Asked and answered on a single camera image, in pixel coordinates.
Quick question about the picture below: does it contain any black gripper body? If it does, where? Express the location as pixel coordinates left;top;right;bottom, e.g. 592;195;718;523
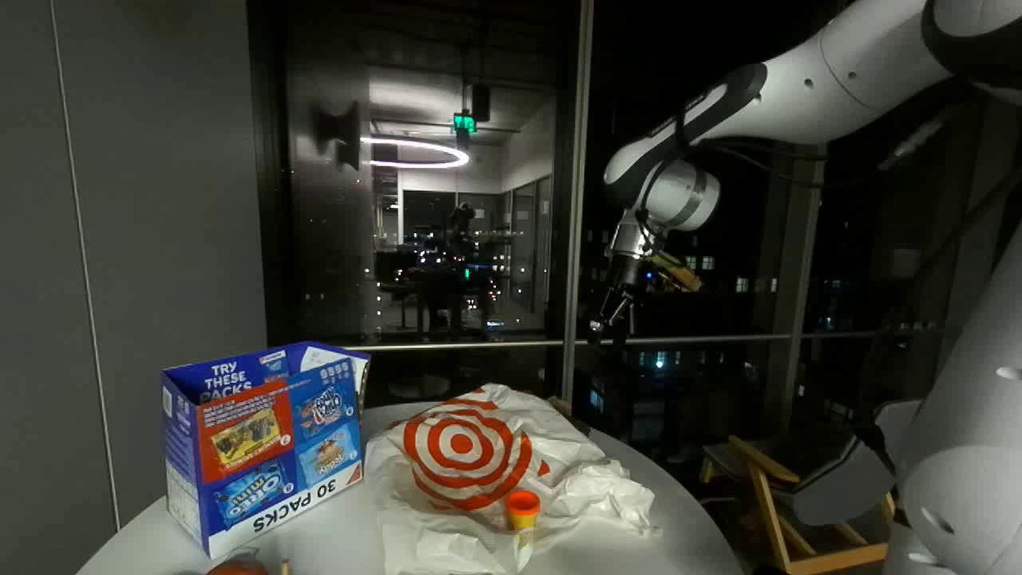
596;207;665;329

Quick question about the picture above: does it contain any white plastic bag red bullseye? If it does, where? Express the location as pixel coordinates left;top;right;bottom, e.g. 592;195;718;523
365;381;660;575

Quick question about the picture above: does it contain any yellow play dough container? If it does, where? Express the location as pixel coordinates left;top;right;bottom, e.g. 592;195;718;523
503;488;543;537

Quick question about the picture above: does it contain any blue snack pack cardboard box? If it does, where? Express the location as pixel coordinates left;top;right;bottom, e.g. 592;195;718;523
159;338;375;564

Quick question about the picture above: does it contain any brown round object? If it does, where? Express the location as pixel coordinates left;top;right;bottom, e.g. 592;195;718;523
206;553;294;575

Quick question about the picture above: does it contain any metal window frame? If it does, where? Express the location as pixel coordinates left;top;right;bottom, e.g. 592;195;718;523
338;0;940;412

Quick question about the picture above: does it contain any ring ceiling light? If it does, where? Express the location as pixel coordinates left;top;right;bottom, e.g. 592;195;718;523
359;131;473;173

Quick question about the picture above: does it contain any wooden folding frame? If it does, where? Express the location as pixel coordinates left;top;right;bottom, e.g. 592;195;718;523
698;433;901;575

